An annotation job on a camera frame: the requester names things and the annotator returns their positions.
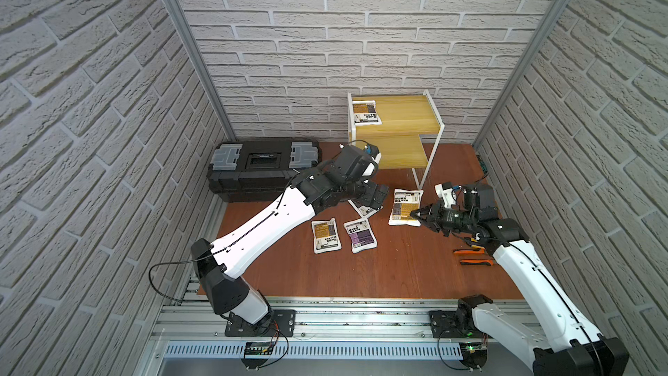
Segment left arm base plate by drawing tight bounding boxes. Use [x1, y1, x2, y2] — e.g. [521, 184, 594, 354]
[224, 309, 296, 338]

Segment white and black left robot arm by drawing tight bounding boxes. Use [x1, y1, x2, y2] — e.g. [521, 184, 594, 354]
[189, 141, 389, 327]

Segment yellow coffee bag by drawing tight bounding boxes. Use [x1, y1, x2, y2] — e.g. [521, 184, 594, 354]
[388, 189, 424, 227]
[311, 218, 342, 254]
[352, 100, 382, 126]

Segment purple coffee bag lower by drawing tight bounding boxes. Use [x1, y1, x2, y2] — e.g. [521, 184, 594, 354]
[344, 219, 377, 253]

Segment purple coffee bag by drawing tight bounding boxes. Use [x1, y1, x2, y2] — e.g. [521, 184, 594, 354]
[349, 200, 379, 219]
[344, 219, 377, 253]

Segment controller board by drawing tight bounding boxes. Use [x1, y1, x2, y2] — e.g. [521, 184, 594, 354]
[241, 341, 275, 370]
[459, 343, 488, 371]

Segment left controller board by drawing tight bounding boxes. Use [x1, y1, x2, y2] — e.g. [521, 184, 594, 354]
[241, 341, 275, 370]

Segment white frame wooden two-tier shelf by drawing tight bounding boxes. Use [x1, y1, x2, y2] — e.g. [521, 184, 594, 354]
[347, 90, 445, 190]

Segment black plastic toolbox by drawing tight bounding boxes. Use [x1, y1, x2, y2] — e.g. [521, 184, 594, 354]
[207, 139, 322, 203]

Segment orange handled pliers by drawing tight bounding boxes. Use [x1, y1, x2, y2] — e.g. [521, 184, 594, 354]
[452, 247, 495, 266]

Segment right controller board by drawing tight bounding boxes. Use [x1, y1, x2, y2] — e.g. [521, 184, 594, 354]
[459, 343, 488, 371]

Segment aluminium rail frame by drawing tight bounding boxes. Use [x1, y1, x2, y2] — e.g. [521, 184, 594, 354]
[134, 297, 543, 375]

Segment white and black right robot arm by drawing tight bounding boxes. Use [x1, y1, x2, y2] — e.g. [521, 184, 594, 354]
[411, 184, 629, 375]

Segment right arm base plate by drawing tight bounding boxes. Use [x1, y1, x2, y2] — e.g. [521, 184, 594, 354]
[429, 310, 483, 339]

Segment purple coffee bag upper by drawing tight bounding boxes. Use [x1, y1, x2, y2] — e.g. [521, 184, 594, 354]
[349, 200, 379, 219]

